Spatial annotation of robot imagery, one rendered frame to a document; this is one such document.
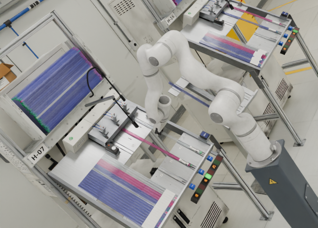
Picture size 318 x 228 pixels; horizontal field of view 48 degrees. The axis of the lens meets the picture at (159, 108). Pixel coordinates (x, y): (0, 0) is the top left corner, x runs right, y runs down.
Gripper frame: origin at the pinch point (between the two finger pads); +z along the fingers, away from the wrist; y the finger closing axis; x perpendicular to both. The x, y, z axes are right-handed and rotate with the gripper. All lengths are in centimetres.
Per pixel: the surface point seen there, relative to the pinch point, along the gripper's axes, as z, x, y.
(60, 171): 3, -33, 55
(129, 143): 1.6, -11.1, 17.4
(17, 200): 136, -108, 58
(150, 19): -1, -63, -86
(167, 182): -0.2, 21.9, 27.3
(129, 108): -3.7, -24.1, -1.8
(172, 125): -0.2, 4.4, -8.0
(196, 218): 51, 44, 16
